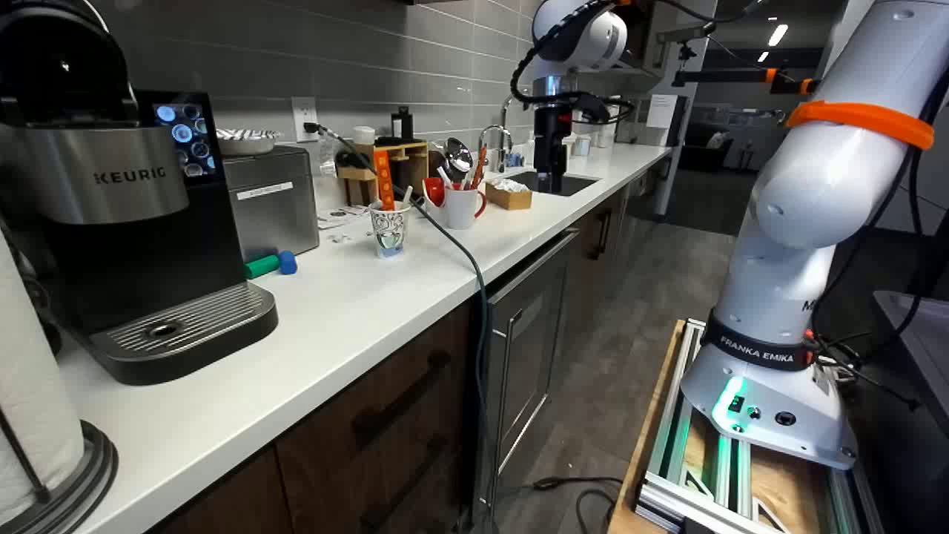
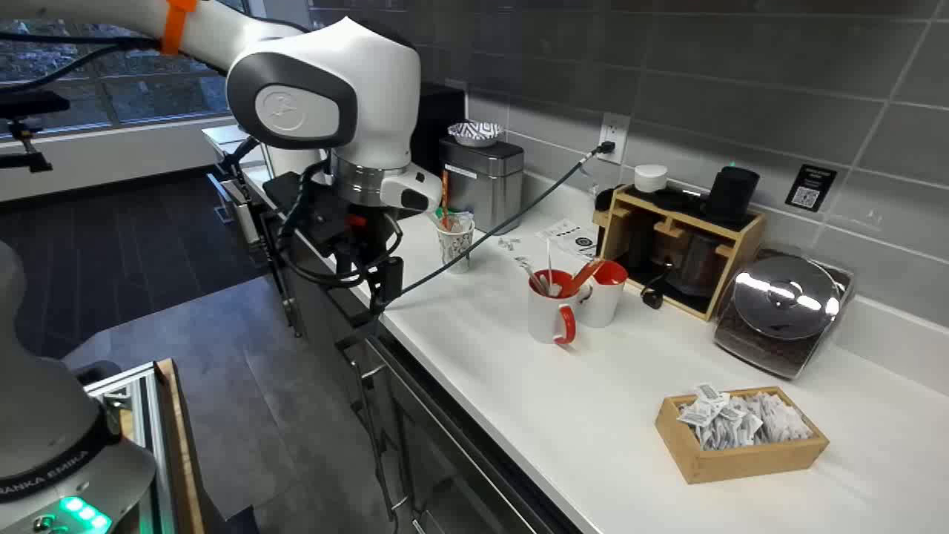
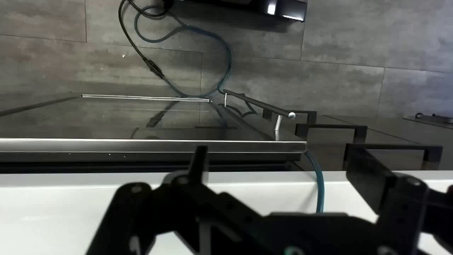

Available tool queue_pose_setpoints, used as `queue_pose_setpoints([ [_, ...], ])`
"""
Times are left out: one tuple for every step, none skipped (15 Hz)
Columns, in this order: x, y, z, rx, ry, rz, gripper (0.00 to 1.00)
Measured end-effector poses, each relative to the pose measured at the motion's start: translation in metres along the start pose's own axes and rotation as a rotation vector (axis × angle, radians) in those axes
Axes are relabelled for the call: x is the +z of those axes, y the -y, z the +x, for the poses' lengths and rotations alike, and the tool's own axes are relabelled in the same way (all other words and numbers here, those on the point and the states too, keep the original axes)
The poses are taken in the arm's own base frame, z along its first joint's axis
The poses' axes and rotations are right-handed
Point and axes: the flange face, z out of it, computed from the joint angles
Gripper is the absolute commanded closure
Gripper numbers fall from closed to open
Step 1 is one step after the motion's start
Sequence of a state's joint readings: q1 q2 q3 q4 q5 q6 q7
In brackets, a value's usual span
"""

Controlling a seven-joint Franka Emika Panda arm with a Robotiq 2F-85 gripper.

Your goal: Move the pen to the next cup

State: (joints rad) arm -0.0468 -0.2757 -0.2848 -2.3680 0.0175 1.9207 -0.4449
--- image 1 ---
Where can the dark sink basin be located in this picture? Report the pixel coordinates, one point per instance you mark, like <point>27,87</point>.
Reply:
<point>552,182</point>

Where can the aluminium robot stand frame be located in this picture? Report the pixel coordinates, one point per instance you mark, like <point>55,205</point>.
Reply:
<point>713,475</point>

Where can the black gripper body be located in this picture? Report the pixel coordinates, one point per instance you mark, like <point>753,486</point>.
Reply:
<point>552,133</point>

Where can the white patterned cup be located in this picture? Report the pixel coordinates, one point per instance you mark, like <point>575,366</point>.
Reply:
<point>388,235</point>

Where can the silver metal box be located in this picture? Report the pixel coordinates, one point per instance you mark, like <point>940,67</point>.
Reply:
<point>271,202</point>

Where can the red chopstick packet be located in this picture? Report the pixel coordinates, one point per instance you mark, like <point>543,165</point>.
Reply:
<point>384,182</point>

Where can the green blue marker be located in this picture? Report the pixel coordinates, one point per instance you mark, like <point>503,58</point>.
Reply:
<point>265,265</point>

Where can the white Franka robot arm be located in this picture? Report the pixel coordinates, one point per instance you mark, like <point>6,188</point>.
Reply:
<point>818,188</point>

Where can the wooden organizer rack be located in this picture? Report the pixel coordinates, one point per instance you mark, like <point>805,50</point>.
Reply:
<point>403,159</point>

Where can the white wall outlet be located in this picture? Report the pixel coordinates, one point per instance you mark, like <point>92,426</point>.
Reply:
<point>304,118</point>

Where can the black bottle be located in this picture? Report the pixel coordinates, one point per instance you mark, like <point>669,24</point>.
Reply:
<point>402,127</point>

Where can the brown wooden cabinet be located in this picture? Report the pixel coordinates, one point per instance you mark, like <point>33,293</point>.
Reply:
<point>387,426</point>

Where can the white paper towel roll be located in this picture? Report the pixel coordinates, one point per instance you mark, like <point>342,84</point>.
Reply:
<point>30,397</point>

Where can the black silver Keurig coffee machine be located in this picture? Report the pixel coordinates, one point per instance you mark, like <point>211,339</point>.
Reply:
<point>98,180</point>

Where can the white mug red inside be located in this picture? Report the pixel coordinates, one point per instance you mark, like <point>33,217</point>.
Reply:
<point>460,208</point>

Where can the steel dishwasher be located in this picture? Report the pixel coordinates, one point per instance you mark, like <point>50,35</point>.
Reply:
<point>523,337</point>

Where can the cream plastic stick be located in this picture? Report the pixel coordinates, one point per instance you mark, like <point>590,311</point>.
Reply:
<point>403,196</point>

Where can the small wooden box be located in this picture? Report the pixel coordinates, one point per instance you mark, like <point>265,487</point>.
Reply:
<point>509,196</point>

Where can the metal faucet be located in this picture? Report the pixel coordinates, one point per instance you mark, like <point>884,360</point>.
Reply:
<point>503,139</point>

